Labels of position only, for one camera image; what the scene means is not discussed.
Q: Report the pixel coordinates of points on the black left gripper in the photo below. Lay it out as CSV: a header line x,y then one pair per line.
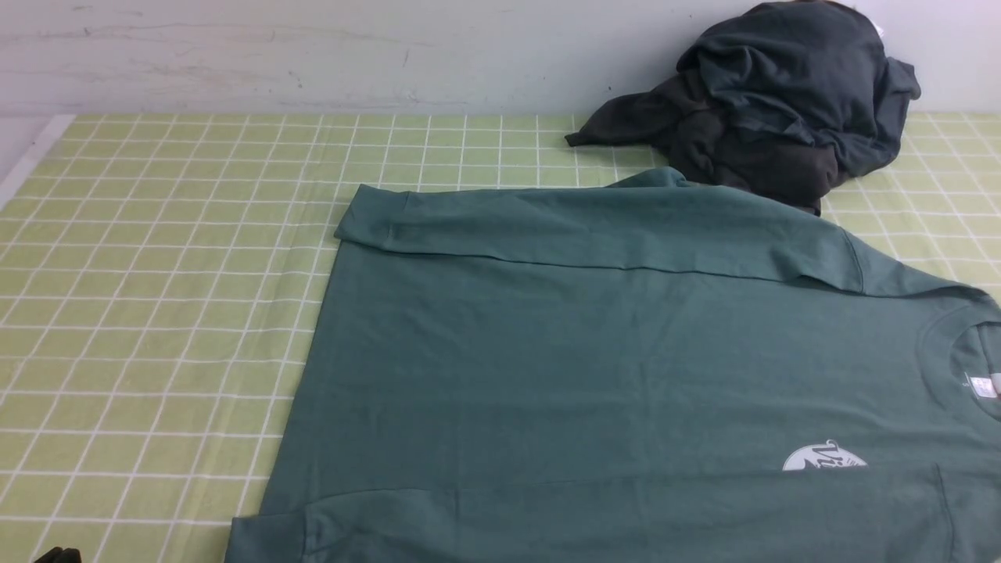
x,y
60,555

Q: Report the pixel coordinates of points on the green long-sleeve top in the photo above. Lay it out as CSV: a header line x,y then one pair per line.
x,y
655,371

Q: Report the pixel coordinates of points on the green checkered tablecloth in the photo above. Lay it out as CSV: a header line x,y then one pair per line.
x,y
162,277

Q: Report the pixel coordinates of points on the dark grey clothes pile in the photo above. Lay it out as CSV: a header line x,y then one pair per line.
x,y
787,101

